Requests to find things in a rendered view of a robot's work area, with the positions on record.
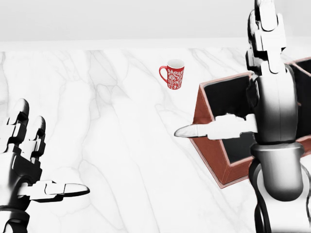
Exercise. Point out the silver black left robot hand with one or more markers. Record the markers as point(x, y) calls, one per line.
point(23, 167)

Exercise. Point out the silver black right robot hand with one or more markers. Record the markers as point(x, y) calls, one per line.
point(277, 106)

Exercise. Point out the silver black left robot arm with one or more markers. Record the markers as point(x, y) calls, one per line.
point(12, 222)

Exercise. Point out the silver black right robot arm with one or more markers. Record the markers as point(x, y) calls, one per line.
point(281, 174)

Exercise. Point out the red-brown desk caddy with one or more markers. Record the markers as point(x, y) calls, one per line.
point(213, 155)

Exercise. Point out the red white patterned mug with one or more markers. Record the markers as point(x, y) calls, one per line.
point(175, 77)

